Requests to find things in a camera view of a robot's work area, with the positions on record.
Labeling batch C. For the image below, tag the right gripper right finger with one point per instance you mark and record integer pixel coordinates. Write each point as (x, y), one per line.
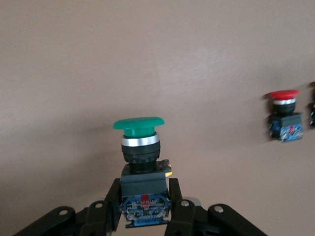
(180, 216)

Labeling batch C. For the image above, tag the yellow mushroom push button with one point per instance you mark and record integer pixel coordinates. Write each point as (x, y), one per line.
(312, 115)

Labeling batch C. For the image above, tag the red mushroom push button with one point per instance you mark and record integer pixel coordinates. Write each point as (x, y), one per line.
(284, 115)

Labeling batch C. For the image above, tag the green mushroom push button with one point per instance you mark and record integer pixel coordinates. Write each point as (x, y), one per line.
(139, 124)

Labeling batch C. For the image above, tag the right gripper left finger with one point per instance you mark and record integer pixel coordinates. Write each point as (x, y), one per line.
(103, 216)

